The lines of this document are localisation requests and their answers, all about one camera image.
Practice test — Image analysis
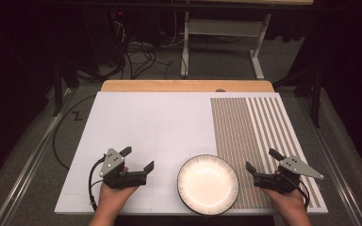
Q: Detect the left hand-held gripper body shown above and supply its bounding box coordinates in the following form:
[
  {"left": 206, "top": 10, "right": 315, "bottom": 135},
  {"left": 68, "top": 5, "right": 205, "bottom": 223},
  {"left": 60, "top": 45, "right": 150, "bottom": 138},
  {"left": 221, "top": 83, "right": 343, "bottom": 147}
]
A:
[{"left": 99, "top": 148, "right": 147, "bottom": 190}]

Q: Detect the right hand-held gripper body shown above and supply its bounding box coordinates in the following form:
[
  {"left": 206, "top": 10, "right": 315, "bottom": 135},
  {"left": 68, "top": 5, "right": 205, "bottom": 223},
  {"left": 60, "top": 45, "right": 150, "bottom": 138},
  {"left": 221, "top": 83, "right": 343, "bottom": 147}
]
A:
[{"left": 253, "top": 155, "right": 325, "bottom": 194}]

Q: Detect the person's left hand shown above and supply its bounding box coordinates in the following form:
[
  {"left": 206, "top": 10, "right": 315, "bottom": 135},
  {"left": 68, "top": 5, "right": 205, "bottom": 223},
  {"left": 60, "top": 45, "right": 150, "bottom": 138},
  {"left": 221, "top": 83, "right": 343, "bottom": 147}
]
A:
[{"left": 97, "top": 166, "right": 140, "bottom": 217}]

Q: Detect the person's right hand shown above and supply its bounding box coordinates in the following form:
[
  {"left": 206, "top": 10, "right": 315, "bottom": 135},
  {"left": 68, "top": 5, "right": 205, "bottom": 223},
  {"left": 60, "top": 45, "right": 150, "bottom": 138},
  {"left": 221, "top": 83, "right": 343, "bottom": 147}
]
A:
[{"left": 261, "top": 169, "right": 309, "bottom": 216}]

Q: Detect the brown striped mat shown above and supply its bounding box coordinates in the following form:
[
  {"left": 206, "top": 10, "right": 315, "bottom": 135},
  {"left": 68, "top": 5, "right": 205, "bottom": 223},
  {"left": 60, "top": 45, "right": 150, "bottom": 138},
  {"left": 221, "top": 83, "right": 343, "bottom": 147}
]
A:
[{"left": 209, "top": 97, "right": 323, "bottom": 210}]

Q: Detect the white board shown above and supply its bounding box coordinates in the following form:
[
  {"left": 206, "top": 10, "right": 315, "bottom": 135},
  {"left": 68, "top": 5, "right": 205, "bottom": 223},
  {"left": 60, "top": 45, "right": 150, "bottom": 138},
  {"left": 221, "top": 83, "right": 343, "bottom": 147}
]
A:
[{"left": 54, "top": 91, "right": 329, "bottom": 217}]

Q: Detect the white plate with dark rim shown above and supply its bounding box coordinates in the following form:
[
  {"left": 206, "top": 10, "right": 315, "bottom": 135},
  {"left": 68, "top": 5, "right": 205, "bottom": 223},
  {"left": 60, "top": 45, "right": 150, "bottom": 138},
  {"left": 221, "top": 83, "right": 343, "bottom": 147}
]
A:
[{"left": 176, "top": 153, "right": 240, "bottom": 217}]

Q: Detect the black metal stand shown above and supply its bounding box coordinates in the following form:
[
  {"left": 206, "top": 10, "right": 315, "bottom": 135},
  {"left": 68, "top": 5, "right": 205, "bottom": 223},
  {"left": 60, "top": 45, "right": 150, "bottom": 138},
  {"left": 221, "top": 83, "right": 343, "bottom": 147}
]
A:
[
  {"left": 272, "top": 64, "right": 325, "bottom": 129},
  {"left": 52, "top": 58, "right": 80, "bottom": 118}
]

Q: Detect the wooden table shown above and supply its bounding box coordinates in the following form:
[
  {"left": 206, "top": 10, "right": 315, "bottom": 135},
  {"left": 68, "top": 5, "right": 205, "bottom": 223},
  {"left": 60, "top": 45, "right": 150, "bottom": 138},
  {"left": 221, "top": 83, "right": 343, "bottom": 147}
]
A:
[{"left": 101, "top": 79, "right": 275, "bottom": 93}]

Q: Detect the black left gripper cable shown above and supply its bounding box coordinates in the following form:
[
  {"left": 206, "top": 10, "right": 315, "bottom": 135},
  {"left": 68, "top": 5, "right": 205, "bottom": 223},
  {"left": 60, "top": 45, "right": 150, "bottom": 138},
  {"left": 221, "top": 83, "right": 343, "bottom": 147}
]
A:
[{"left": 88, "top": 154, "right": 107, "bottom": 212}]

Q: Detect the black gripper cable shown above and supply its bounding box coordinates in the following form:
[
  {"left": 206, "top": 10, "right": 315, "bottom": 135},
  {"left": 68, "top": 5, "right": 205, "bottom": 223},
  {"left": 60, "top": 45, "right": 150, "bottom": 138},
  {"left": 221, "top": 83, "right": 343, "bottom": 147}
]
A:
[
  {"left": 296, "top": 180, "right": 311, "bottom": 212},
  {"left": 88, "top": 154, "right": 107, "bottom": 212}
]

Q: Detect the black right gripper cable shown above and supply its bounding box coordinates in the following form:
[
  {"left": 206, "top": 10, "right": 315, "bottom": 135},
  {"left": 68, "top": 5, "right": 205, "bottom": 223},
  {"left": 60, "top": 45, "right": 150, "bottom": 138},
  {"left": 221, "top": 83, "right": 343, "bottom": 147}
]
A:
[{"left": 296, "top": 180, "right": 311, "bottom": 212}]

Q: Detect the metal floor rail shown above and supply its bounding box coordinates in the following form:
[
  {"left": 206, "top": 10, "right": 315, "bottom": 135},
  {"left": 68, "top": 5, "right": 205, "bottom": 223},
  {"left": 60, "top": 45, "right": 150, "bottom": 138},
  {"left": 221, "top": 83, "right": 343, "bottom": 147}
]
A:
[
  {"left": 0, "top": 89, "right": 74, "bottom": 226},
  {"left": 297, "top": 96, "right": 362, "bottom": 226}
]

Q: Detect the long black floor cable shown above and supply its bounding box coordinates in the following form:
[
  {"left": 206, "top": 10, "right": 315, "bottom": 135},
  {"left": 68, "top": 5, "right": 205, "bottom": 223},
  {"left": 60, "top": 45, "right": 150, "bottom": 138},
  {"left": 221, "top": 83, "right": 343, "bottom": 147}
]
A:
[{"left": 52, "top": 93, "right": 98, "bottom": 170}]

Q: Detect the tangle of black cables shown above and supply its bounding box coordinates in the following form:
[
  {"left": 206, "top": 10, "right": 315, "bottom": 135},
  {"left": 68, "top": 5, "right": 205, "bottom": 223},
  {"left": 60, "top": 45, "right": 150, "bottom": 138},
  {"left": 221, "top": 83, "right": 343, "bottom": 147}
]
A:
[{"left": 106, "top": 18, "right": 175, "bottom": 80}]

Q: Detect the white metal desk frame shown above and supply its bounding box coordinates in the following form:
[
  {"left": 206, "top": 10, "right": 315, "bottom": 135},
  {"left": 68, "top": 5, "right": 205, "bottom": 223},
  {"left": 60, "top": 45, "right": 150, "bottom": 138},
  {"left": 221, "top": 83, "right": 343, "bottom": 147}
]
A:
[{"left": 180, "top": 10, "right": 272, "bottom": 80}]

